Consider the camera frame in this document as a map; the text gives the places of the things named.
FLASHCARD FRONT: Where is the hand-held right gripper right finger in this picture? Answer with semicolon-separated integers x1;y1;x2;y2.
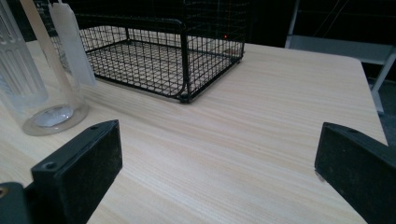
314;121;396;224

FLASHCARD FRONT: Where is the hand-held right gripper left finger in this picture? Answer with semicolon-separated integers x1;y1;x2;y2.
30;119;123;224

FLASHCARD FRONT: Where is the clear glass cup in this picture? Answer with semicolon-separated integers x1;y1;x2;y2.
12;0;91;137

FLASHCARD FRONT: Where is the clear ribbed plastic bottle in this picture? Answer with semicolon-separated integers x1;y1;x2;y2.
0;0;50;110

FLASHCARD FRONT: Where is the beige flat stick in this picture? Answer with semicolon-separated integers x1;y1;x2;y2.
19;0;76;108

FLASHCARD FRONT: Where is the grey metal stand frame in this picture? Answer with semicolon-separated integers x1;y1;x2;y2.
284;0;396;117

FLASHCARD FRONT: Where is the black wire basket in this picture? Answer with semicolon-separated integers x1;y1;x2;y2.
72;0;248;104

